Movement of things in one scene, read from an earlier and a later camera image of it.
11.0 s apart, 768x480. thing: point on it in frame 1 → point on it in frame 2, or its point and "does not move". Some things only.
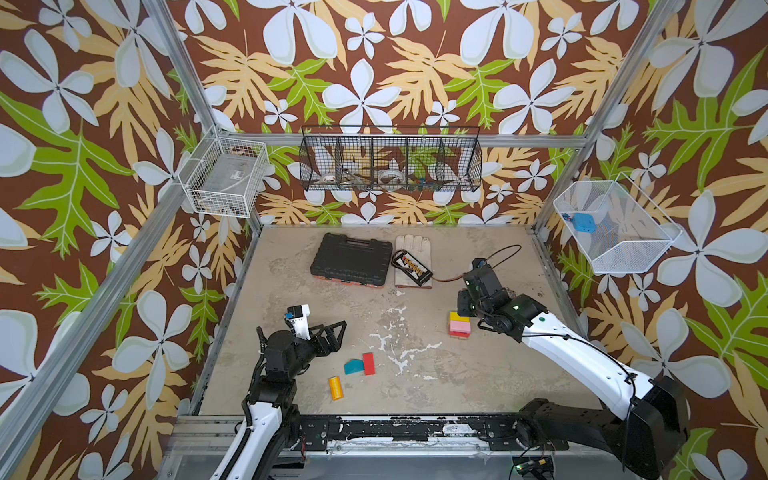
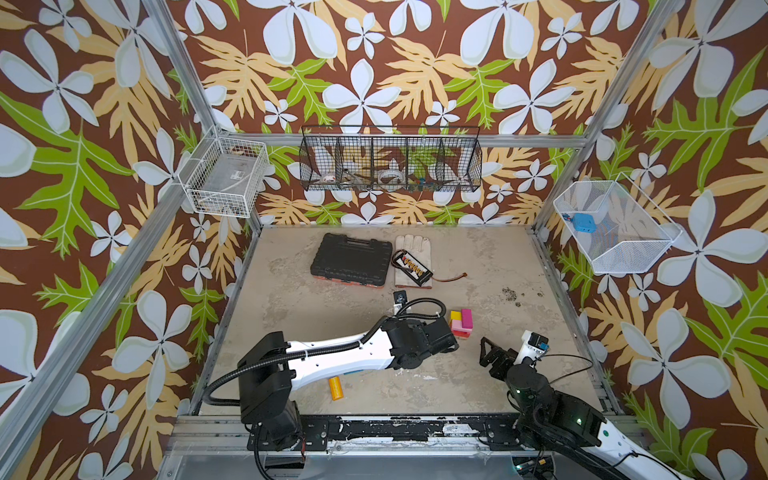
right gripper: [477, 280] → [501, 358]
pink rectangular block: [459, 326] does not move
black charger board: [414, 268] does not move
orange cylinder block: [336, 388] does not move
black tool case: [363, 262] does not move
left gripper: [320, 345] → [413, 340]
